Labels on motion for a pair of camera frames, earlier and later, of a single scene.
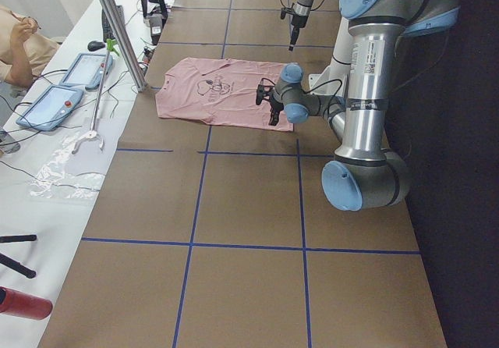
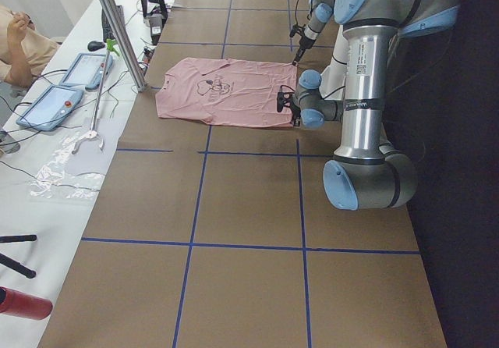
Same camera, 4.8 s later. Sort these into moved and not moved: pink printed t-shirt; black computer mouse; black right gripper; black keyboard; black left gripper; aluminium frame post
Moved: black right gripper; black left gripper
Not moved: aluminium frame post; black keyboard; pink printed t-shirt; black computer mouse
